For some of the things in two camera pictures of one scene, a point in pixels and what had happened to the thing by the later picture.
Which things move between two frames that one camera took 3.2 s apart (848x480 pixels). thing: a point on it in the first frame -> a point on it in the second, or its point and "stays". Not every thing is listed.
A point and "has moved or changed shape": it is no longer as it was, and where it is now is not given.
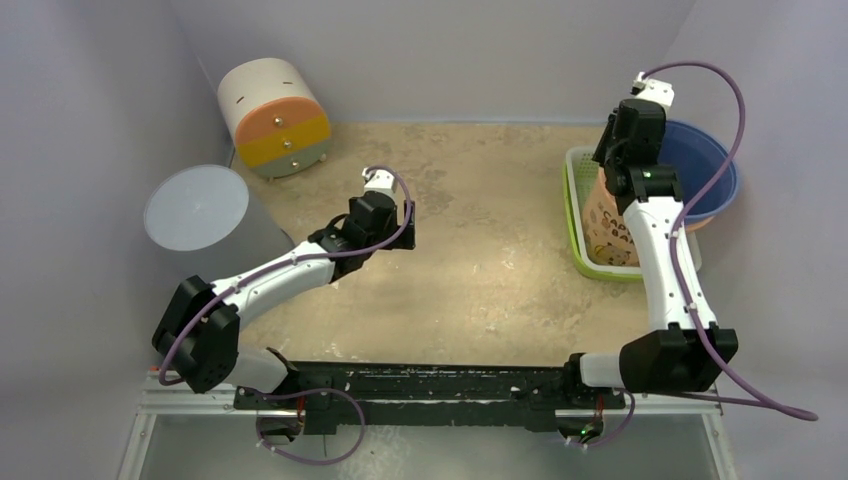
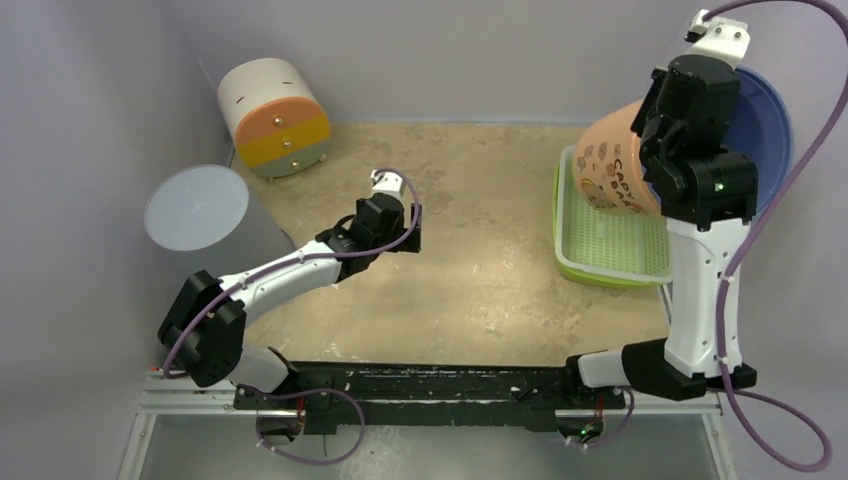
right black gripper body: x=614 y=134 -> x=651 y=139
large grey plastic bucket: x=204 y=222 stays
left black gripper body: x=388 y=232 stays
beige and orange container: x=275 y=116 stays
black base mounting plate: x=509 y=395 stays
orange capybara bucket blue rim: x=697 y=158 has moved or changed shape
